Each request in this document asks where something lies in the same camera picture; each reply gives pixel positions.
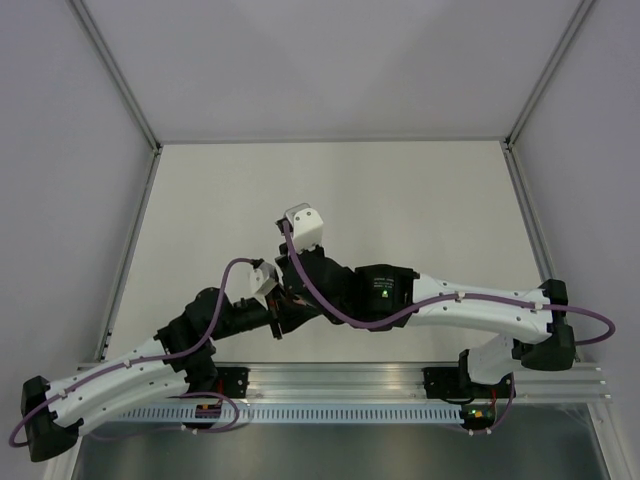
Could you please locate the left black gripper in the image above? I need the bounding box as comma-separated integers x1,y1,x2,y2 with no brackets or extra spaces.
210,286,319,341

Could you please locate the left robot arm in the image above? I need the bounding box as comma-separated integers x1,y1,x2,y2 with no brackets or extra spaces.
20,287,318,463

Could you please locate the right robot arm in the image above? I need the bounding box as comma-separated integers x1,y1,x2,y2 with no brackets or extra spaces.
276,245,576,397

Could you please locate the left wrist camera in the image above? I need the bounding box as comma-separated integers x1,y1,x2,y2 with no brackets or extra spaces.
249,261,279,303

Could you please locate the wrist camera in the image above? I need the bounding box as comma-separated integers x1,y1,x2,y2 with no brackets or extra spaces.
249,261,279,303
276,203,324,253

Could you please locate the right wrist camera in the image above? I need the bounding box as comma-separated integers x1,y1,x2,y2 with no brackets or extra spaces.
276,203,324,253

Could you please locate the aluminium mounting rail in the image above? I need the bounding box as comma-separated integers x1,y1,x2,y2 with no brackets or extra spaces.
236,362,612,404

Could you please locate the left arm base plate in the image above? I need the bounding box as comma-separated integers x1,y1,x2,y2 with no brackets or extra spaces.
214,366,250,399

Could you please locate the white slotted cable duct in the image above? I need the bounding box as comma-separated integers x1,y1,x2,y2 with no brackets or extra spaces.
116,402,462,425

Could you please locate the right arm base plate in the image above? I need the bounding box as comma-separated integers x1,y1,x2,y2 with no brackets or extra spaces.
422,367,513,404

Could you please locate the right aluminium frame post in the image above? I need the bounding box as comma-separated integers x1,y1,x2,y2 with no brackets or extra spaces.
500,0,598,280

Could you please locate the aluminium frame post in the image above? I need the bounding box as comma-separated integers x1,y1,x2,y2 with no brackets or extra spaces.
500,0,598,280
66,0,163,361

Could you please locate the left aluminium frame post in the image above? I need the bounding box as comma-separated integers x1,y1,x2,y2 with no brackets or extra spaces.
66,0,163,361

